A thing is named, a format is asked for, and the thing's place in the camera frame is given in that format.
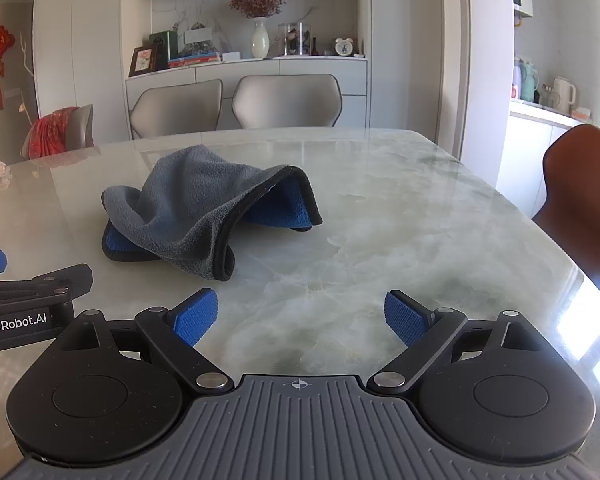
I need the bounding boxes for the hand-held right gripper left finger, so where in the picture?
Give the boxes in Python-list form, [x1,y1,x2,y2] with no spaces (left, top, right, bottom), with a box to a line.
[55,287,233,394]

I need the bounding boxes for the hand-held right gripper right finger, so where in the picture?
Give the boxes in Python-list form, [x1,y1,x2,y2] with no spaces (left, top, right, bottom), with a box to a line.
[367,289,548,395]

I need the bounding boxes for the grey and blue towel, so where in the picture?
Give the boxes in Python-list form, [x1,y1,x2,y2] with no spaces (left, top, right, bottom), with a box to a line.
[101,145,324,282]

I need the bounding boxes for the red patterned cloth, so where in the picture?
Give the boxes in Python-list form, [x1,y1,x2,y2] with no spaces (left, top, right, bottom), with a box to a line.
[25,107,79,161]

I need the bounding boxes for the beige chair with red cloth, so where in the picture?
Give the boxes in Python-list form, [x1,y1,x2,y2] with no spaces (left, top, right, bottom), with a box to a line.
[60,104,96,152]

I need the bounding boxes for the white branch decoration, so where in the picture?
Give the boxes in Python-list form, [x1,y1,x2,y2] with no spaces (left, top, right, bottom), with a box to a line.
[17,30,39,126]

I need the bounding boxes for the white counter cabinet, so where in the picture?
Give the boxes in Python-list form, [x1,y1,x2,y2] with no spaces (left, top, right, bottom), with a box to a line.
[497,97,593,218]

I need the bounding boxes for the beige dining chair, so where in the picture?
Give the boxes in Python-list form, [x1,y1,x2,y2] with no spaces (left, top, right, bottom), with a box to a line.
[130,79,224,139]
[231,74,343,129]

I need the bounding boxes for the brown leather chair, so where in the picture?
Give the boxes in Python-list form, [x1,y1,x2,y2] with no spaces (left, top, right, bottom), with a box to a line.
[531,123,600,306]

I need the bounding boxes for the stack of books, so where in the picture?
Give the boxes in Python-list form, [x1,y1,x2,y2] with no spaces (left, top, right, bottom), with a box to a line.
[167,51,223,69]

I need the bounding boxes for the green box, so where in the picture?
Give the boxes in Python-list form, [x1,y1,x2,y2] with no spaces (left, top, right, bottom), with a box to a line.
[148,30,179,67]

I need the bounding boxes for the purple thermos bottle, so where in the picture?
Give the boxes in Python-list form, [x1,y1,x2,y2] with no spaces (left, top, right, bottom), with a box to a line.
[511,57,526,101]

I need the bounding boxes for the mint thermos bottle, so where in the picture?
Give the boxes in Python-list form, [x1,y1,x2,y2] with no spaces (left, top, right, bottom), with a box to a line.
[521,61,540,103]

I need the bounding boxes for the white kettle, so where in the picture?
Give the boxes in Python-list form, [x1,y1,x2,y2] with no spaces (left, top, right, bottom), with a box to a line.
[551,76,577,116]

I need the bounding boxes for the white vase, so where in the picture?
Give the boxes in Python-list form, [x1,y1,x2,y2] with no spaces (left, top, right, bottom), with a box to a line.
[251,16,272,59]

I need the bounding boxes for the glass display case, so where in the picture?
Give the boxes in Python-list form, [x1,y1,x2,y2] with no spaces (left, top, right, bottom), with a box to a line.
[277,22,313,57]

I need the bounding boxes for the dried purple flowers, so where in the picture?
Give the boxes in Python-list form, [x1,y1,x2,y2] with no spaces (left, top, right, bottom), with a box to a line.
[228,0,293,19]

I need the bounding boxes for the dark picture frame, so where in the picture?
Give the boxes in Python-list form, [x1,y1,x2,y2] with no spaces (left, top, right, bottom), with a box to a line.
[128,46,159,78]

